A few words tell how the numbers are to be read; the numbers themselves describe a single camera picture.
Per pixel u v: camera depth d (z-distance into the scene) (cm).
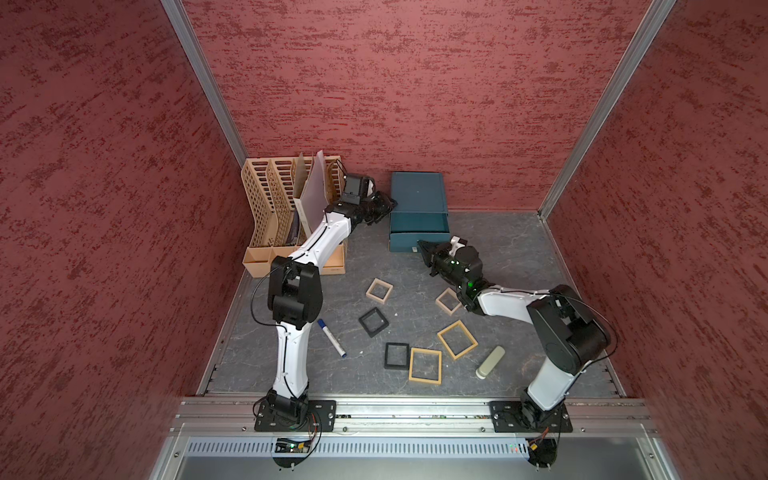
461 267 71
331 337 87
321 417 74
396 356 85
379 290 98
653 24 73
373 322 92
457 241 87
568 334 48
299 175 96
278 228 104
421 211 90
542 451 68
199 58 78
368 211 81
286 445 72
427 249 83
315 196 89
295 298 57
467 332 87
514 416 73
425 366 83
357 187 74
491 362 81
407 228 90
